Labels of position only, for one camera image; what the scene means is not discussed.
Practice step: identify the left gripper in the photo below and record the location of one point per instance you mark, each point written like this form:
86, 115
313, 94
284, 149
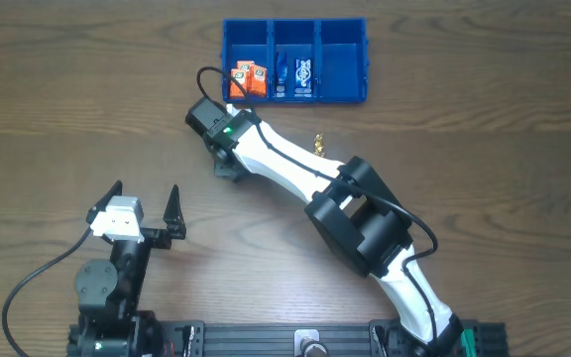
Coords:
155, 239

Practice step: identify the blue candy pack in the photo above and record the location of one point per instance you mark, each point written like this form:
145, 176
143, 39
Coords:
303, 77
281, 67

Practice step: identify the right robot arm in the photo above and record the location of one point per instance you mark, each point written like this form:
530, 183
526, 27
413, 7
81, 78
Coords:
285, 163

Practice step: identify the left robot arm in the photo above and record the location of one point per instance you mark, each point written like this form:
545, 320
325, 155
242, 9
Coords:
127, 277

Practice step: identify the orange candy box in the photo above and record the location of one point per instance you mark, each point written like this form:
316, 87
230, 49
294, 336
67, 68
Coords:
259, 84
238, 86
246, 64

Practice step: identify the gold wrapped candy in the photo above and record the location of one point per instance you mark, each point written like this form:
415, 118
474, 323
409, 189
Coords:
319, 144

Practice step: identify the blue tray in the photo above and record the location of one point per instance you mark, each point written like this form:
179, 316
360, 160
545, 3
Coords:
342, 69

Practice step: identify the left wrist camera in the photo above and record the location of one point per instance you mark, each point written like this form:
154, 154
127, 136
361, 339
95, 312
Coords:
117, 218

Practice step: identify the mounting rail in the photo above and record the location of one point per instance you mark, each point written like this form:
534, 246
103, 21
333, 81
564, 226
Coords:
246, 339

